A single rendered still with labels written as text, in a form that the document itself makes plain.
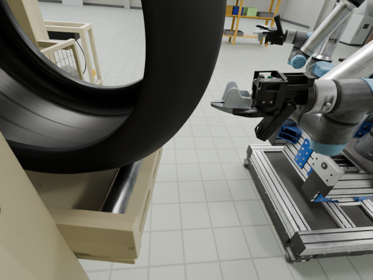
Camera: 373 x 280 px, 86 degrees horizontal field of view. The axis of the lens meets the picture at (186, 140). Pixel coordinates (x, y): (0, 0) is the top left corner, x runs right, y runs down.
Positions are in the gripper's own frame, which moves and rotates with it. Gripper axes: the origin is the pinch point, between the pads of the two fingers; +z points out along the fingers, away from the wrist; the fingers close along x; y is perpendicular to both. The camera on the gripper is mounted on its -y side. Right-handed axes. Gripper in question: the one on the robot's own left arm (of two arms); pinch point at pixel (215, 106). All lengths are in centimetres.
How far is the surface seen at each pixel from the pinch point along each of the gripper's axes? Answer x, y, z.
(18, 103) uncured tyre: 0, 2, 50
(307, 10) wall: -1206, -92, -535
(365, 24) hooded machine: -768, -99, -548
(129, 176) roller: 15.7, -7.7, 18.3
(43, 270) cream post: 33.5, -7.1, 25.0
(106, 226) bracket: 28.2, -4.8, 17.4
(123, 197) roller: 20.6, -8.0, 18.0
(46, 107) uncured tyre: -3.8, -1.7, 46.2
